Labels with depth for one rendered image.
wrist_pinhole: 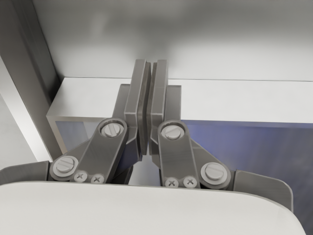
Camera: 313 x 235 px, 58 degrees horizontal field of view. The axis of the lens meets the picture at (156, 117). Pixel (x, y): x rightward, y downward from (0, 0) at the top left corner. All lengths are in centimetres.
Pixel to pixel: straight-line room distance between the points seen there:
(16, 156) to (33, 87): 185
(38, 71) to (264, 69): 13
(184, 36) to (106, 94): 6
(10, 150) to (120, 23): 185
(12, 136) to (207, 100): 174
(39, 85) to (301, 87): 15
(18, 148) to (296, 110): 184
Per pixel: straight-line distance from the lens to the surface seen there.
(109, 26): 16
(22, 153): 197
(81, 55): 18
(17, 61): 17
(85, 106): 17
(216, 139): 22
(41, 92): 18
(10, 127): 180
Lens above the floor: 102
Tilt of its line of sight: 45 degrees down
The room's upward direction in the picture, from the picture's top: 174 degrees counter-clockwise
